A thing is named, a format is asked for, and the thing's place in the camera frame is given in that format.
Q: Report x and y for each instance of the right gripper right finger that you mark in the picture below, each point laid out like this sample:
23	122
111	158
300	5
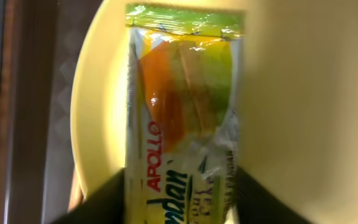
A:
256	205

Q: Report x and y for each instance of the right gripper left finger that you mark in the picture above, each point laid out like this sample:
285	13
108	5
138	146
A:
105	206

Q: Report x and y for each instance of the green snack wrapper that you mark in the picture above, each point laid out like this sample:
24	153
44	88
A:
182	128

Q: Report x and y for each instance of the dark brown serving tray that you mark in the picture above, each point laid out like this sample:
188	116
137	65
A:
41	43

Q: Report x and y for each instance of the yellow round plate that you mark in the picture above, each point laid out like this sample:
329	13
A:
298	101

